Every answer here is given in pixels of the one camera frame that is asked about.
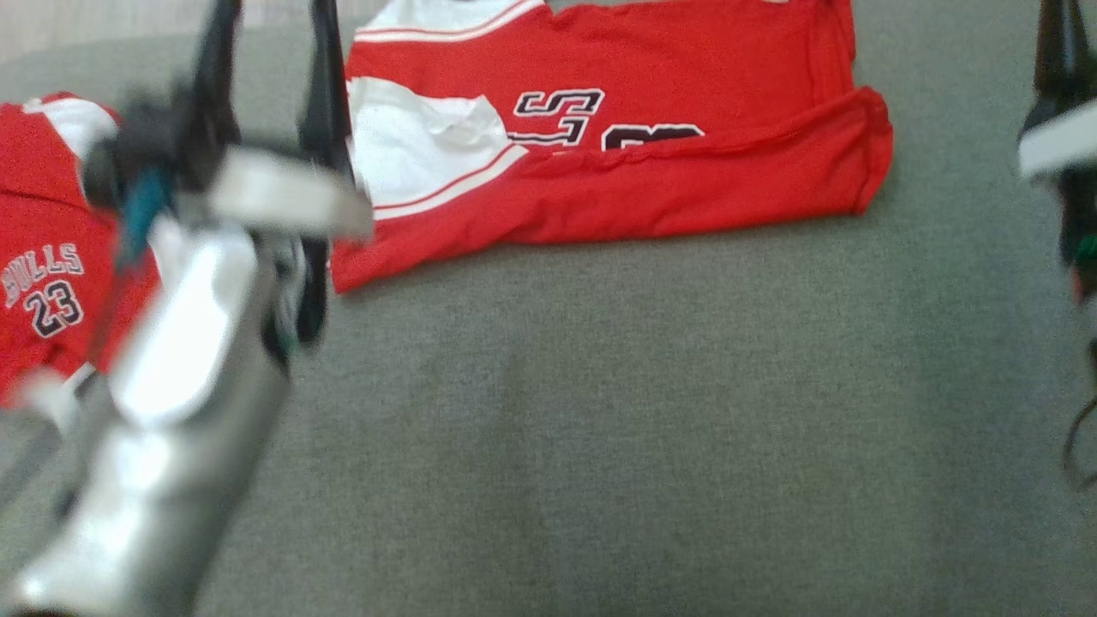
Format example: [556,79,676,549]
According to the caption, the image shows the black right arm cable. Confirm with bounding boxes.
[1063,394,1097,491]

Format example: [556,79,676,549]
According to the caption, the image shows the red white striped jersey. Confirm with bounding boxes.
[330,0,894,294]

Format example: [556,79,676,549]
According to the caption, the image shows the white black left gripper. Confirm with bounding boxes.
[190,0,374,352]

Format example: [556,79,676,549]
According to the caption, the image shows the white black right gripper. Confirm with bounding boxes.
[1018,0,1097,301]

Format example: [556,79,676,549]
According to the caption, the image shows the blue left camera connector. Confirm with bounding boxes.
[116,167,177,271]

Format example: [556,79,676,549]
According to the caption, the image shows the red Bulls 23 shorts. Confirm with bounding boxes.
[0,93,164,429]

